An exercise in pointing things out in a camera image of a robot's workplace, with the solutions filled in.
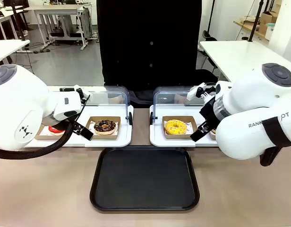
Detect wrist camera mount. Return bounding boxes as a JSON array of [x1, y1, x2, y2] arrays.
[[186, 82, 217, 100], [59, 84, 94, 105]]

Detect black braided cable sleeve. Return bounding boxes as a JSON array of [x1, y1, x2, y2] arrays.
[[0, 118, 75, 160]]

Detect black plastic serving tray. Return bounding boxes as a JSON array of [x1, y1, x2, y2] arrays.
[[89, 146, 200, 212]]

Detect person in black clothes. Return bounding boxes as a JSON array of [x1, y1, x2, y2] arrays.
[[96, 0, 218, 108]]

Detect black office chair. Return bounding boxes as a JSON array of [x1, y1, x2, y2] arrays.
[[202, 30, 217, 42]]

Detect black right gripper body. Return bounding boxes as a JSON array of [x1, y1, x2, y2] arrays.
[[199, 96, 222, 130]]

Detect white display case clear lid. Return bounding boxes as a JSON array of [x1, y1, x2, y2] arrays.
[[24, 85, 135, 148], [149, 86, 220, 148]]

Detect red glazed donut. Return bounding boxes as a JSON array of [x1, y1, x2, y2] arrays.
[[48, 125, 66, 136]]

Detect black strap on arm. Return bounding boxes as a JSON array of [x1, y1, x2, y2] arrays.
[[259, 116, 291, 167]]

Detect large white table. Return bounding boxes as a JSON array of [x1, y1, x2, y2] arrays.
[[198, 40, 291, 98]]

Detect small white table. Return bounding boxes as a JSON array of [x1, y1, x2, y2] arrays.
[[0, 39, 31, 66]]

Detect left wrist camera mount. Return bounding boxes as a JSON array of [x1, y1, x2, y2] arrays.
[[59, 84, 94, 105]]

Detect yellow glazed sprinkled donut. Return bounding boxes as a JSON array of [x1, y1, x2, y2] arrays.
[[164, 119, 188, 135]]

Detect chocolate glazed donut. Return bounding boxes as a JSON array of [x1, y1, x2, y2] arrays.
[[94, 119, 118, 136]]

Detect brown cardboard box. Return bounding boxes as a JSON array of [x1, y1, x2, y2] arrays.
[[258, 10, 279, 34]]

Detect white height-adjustable desk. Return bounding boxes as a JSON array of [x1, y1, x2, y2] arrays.
[[22, 4, 92, 51]]

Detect black tripod pole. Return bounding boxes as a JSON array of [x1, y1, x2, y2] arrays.
[[10, 0, 27, 41]]

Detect black stand pole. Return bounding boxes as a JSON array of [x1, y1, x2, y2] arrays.
[[248, 0, 265, 43]]

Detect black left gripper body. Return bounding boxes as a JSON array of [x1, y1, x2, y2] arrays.
[[69, 118, 84, 133]]

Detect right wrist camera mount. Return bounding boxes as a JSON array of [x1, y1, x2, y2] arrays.
[[186, 82, 217, 100]]

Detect wooden shelf board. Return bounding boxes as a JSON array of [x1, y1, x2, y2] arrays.
[[233, 20, 273, 40]]

